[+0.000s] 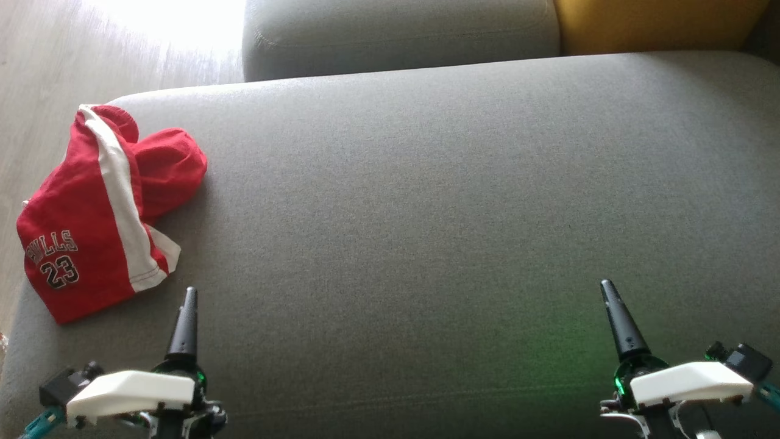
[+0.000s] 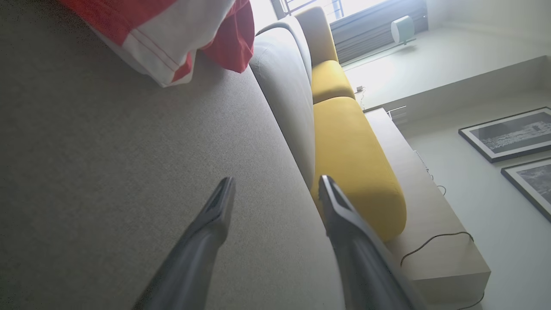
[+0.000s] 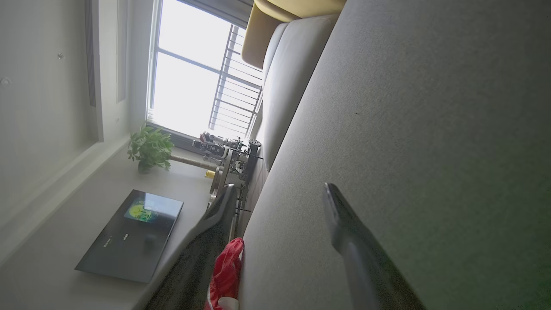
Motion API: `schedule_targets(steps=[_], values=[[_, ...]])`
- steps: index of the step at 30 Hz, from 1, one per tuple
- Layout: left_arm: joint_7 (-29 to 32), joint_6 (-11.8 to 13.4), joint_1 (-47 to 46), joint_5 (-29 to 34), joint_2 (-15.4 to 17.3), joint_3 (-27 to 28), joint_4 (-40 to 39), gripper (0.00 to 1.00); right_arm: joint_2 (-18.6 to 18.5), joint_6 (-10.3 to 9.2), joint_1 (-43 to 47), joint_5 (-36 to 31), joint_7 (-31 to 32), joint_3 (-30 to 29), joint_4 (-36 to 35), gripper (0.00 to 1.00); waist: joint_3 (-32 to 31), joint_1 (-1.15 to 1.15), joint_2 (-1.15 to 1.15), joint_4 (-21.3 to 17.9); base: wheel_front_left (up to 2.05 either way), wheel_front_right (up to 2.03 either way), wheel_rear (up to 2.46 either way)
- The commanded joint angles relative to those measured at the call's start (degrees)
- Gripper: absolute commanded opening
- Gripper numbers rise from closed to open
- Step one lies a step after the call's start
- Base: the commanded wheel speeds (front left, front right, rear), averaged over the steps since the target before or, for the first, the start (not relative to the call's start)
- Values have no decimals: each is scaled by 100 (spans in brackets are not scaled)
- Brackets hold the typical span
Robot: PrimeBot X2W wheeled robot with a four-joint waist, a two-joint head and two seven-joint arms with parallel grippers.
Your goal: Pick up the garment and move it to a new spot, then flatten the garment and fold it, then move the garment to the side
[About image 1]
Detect red Bulls basketball shorts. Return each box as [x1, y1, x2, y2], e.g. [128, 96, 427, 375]
[16, 104, 172, 325]

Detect yellow cushion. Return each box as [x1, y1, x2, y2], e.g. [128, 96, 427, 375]
[553, 0, 772, 57]

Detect grey sofa back cushion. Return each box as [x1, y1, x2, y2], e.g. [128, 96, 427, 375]
[242, 0, 561, 83]

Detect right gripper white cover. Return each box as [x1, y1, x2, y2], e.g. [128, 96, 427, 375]
[600, 279, 754, 439]

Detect dark olive cushion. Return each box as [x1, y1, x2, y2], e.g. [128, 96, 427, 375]
[743, 3, 780, 63]

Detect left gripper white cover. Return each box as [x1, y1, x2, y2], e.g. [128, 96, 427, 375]
[66, 287, 227, 439]

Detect right black cable teal plug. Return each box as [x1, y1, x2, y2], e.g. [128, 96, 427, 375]
[756, 381, 780, 412]

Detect black cable teal plug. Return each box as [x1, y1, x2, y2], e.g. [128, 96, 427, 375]
[18, 405, 66, 439]
[756, 381, 780, 412]

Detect grey sofa seat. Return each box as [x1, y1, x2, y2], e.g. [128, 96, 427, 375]
[0, 51, 780, 439]

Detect left black cable teal plug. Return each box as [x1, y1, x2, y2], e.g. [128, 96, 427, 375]
[18, 405, 66, 439]

